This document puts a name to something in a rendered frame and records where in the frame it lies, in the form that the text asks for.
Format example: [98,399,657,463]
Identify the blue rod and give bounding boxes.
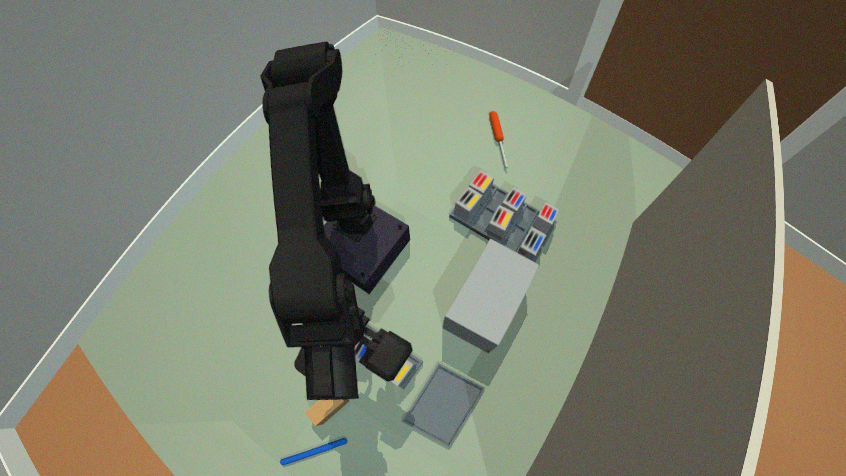
[280,438,348,465]

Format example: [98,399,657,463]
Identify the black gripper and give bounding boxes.
[357,307,412,381]

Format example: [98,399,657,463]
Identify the white label with blue and red stripes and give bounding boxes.
[532,202,559,234]

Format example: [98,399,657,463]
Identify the tan rectangular block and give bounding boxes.
[305,399,350,426]

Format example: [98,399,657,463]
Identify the orange-handled screwdriver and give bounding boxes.
[489,111,507,168]

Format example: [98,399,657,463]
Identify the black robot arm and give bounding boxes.
[260,41,376,400]

